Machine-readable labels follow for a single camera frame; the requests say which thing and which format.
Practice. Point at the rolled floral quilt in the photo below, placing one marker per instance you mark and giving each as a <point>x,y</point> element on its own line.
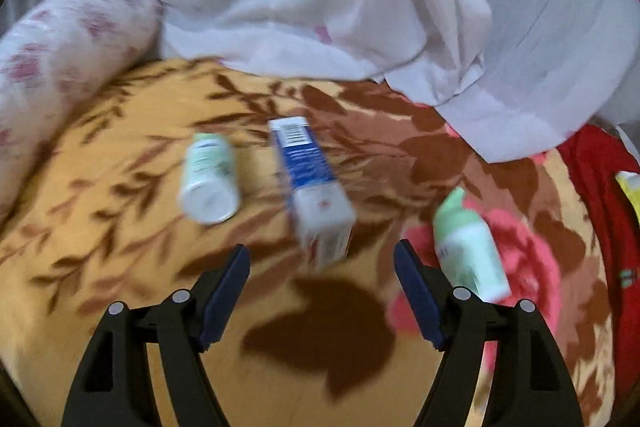
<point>65,57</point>

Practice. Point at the yellow leaf-print blanket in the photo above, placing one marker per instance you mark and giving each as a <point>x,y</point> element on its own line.
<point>125,232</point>

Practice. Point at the yellow packet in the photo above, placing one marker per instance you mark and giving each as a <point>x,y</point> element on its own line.
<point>630,194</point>

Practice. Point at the blue and white box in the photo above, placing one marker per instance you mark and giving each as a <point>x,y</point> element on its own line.
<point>312,192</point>

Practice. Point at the red cloth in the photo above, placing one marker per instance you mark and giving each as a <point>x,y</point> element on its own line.
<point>600,207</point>

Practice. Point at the green and white bottle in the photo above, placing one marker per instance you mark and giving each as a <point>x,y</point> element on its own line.
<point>210,182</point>
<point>470,252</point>

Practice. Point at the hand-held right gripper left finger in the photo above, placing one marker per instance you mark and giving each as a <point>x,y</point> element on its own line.
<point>225,302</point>

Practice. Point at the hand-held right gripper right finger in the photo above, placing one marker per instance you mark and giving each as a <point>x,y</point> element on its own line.
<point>420,297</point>

